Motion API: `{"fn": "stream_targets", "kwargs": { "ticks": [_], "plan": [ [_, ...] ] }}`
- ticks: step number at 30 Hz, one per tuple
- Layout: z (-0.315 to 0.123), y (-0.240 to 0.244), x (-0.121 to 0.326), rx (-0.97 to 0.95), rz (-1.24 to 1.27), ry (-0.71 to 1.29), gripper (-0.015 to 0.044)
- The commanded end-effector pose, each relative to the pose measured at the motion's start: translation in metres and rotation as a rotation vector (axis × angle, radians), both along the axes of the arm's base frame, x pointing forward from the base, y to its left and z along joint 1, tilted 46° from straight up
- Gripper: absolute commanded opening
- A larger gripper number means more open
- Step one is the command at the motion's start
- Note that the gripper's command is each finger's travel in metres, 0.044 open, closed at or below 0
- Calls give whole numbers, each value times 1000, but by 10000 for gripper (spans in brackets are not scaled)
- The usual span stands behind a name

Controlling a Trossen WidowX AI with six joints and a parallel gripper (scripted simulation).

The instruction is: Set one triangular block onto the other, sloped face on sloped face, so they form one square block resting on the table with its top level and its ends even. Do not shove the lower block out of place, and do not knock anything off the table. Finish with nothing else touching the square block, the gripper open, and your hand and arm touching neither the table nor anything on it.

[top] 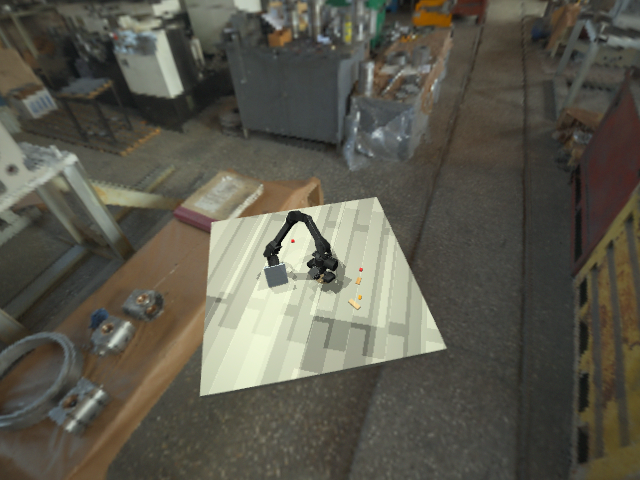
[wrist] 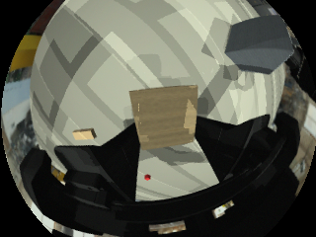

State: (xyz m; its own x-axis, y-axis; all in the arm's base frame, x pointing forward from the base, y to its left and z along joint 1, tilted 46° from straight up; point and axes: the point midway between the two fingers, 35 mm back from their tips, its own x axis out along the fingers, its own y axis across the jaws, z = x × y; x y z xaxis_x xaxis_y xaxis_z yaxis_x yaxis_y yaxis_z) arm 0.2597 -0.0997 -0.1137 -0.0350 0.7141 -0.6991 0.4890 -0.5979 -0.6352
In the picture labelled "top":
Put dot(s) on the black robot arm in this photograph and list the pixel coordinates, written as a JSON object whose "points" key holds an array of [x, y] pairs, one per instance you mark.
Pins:
{"points": [[321, 244]]}

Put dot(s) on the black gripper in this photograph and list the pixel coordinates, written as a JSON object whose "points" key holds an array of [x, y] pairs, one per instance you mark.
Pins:
{"points": [[328, 276]]}

